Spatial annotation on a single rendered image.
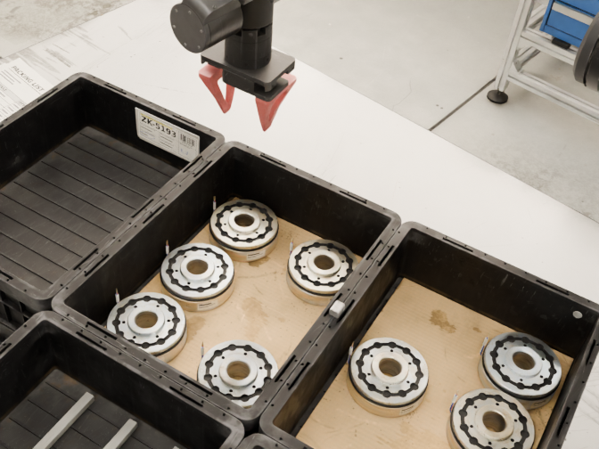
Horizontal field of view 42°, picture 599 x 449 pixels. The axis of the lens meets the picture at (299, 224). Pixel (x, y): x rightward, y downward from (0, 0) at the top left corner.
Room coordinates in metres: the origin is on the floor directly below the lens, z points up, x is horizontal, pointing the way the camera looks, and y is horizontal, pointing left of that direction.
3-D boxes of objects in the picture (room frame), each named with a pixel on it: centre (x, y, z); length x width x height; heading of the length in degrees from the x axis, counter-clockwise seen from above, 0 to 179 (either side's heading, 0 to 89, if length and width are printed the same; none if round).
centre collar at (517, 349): (0.63, -0.31, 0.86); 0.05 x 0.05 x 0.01
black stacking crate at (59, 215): (0.82, 0.34, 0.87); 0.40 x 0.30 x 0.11; 154
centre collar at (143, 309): (0.62, 0.18, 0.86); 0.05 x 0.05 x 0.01
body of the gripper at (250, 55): (0.82, 0.09, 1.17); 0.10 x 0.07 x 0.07; 63
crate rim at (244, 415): (0.69, 0.07, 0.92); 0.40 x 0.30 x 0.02; 154
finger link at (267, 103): (0.82, 0.07, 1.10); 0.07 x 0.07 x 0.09; 63
